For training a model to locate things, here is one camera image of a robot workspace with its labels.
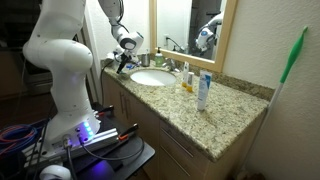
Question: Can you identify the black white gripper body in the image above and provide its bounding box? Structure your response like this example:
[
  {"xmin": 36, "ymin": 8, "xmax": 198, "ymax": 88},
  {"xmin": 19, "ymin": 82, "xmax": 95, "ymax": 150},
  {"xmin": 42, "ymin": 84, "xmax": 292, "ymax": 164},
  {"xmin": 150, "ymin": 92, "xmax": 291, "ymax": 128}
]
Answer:
[{"xmin": 119, "ymin": 49, "xmax": 139, "ymax": 65}]

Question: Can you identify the white round dome object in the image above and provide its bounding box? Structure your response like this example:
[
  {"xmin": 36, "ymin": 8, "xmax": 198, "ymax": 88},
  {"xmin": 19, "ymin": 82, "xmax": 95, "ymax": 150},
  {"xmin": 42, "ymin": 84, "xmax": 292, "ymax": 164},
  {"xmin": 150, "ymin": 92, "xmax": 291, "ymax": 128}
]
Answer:
[{"xmin": 39, "ymin": 164, "xmax": 73, "ymax": 180}]

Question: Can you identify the blue toothbrush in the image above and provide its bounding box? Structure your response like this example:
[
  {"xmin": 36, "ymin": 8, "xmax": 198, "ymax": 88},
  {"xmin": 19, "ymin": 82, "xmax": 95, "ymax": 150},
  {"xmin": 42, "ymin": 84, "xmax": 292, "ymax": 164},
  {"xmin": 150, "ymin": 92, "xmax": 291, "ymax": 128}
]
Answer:
[{"xmin": 125, "ymin": 62, "xmax": 141, "ymax": 70}]

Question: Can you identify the metal cup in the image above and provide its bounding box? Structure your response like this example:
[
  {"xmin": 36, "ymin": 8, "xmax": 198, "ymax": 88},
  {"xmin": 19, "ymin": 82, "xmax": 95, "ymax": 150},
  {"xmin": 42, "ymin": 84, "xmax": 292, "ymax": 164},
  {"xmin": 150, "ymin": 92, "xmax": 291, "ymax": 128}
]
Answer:
[{"xmin": 140, "ymin": 52, "xmax": 151, "ymax": 68}]

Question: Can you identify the green soap pump bottle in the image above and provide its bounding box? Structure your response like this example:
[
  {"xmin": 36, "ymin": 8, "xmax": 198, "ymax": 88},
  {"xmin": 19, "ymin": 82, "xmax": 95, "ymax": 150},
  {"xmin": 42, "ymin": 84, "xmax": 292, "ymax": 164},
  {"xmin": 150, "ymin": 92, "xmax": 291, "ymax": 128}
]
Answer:
[{"xmin": 153, "ymin": 46, "xmax": 165, "ymax": 68}]

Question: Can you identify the white oval sink basin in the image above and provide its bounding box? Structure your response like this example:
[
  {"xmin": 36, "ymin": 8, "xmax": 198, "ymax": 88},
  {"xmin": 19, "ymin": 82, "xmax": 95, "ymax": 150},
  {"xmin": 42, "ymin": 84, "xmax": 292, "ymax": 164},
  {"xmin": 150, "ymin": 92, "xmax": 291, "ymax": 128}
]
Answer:
[{"xmin": 129, "ymin": 68, "xmax": 178, "ymax": 87}]

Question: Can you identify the black orange clamp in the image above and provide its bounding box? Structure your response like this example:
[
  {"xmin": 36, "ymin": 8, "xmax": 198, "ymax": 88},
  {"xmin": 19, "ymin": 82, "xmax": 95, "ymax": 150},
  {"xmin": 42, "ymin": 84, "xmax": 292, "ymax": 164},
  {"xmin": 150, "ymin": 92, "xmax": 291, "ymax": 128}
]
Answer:
[
  {"xmin": 94, "ymin": 104, "xmax": 115, "ymax": 118},
  {"xmin": 117, "ymin": 123, "xmax": 140, "ymax": 142}
]

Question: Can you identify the chrome sink faucet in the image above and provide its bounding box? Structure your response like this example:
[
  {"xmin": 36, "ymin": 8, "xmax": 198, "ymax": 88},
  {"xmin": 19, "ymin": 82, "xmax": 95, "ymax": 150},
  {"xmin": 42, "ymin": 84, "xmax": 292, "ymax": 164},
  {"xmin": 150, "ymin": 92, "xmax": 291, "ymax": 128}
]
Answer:
[{"xmin": 162, "ymin": 57, "xmax": 181, "ymax": 74}]

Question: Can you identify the wooden vanity cabinet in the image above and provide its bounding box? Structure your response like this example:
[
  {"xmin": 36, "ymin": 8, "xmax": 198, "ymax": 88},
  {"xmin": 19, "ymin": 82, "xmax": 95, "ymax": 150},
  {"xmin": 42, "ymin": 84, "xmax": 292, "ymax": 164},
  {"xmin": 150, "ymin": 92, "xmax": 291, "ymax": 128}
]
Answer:
[{"xmin": 101, "ymin": 71, "xmax": 268, "ymax": 180}]

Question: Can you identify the short white yellow-capped tube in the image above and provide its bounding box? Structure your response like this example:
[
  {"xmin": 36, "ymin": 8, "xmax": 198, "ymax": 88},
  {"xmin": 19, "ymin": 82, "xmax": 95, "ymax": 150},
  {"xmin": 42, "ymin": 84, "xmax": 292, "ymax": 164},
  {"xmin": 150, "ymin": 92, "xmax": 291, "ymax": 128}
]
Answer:
[{"xmin": 185, "ymin": 71, "xmax": 195, "ymax": 93}]

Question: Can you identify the large white blue lotion tube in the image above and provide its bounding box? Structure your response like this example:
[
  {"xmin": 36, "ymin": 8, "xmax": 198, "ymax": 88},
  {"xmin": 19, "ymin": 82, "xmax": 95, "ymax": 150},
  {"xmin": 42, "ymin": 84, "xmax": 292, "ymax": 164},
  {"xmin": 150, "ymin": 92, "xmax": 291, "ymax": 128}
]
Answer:
[{"xmin": 196, "ymin": 69, "xmax": 213, "ymax": 112}]

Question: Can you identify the black robot cart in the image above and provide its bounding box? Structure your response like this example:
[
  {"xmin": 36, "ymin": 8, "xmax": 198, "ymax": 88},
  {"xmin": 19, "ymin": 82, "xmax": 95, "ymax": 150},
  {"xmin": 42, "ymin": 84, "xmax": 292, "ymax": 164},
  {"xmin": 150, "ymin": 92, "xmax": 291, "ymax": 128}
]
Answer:
[{"xmin": 0, "ymin": 102, "xmax": 156, "ymax": 180}]

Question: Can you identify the thin black power cable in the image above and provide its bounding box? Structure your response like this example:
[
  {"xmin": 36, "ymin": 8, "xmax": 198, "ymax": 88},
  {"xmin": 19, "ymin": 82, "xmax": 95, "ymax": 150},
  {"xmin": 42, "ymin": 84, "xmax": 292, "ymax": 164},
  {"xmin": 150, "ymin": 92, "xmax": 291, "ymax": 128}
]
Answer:
[{"xmin": 99, "ymin": 59, "xmax": 115, "ymax": 105}]

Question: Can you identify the metal cabinet door handle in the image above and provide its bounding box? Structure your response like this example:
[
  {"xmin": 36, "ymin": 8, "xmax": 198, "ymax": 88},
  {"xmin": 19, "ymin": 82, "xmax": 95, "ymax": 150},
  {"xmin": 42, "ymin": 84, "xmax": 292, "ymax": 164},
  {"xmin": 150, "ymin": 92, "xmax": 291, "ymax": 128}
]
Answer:
[
  {"xmin": 123, "ymin": 94, "xmax": 131, "ymax": 121},
  {"xmin": 119, "ymin": 91, "xmax": 125, "ymax": 115}
]

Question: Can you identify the wood framed wall mirror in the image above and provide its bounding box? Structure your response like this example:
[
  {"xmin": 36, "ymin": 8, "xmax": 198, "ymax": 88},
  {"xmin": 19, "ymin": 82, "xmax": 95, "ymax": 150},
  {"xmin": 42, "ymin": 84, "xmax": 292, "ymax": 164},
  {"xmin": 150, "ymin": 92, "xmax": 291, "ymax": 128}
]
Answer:
[{"xmin": 148, "ymin": 0, "xmax": 239, "ymax": 73}]

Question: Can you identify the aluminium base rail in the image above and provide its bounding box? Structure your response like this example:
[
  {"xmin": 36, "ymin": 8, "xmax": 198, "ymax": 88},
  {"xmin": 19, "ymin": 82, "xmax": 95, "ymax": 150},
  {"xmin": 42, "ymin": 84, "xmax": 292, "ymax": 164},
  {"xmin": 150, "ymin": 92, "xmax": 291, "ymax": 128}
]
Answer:
[{"xmin": 23, "ymin": 128, "xmax": 121, "ymax": 165}]

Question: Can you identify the black looped base cable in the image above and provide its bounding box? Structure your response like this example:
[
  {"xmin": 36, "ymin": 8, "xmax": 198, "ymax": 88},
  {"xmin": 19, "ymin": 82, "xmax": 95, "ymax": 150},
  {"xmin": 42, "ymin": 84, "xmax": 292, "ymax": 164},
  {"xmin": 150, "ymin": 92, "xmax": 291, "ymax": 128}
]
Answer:
[{"xmin": 79, "ymin": 134, "xmax": 145, "ymax": 162}]

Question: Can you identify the metal drawer handle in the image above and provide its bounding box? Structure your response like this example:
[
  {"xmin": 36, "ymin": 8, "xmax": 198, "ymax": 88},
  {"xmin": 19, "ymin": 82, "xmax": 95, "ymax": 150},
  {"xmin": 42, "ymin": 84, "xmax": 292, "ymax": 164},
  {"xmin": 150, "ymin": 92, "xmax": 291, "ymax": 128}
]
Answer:
[
  {"xmin": 160, "ymin": 145, "xmax": 188, "ymax": 178},
  {"xmin": 160, "ymin": 128, "xmax": 195, "ymax": 159}
]

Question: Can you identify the black straight base cable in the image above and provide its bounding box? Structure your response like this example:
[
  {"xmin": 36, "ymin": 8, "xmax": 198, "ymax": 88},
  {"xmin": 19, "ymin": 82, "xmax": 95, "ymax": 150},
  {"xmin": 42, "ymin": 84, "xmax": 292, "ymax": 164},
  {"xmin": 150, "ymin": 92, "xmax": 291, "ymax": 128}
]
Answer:
[{"xmin": 63, "ymin": 135, "xmax": 80, "ymax": 180}]

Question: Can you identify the blue red cable coil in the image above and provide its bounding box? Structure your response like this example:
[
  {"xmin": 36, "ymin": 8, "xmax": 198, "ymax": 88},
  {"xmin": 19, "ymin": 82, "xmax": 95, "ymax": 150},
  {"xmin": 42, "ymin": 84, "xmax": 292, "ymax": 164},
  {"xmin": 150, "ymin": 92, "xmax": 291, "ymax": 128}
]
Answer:
[{"xmin": 0, "ymin": 123, "xmax": 40, "ymax": 157}]

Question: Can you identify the green handled broom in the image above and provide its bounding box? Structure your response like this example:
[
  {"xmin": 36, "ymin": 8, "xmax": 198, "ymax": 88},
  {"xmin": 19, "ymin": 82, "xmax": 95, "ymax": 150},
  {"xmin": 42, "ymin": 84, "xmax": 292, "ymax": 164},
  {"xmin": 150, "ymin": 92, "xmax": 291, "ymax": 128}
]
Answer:
[{"xmin": 233, "ymin": 25, "xmax": 309, "ymax": 180}]

